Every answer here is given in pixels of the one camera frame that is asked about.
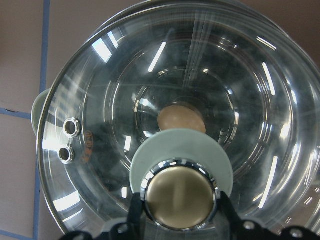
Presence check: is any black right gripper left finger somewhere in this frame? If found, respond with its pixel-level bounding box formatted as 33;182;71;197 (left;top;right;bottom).
125;192;146;240

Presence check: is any glass pot lid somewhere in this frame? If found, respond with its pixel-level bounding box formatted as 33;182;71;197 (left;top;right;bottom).
36;1;320;240

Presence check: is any brown egg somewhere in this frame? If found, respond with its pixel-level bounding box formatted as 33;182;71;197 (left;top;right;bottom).
157;105;207;134

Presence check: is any mint green cooking pot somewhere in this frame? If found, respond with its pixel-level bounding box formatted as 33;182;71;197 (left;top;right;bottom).
31;0;320;240

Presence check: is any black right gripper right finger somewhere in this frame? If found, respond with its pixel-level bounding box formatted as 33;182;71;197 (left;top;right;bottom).
217;191;240;240

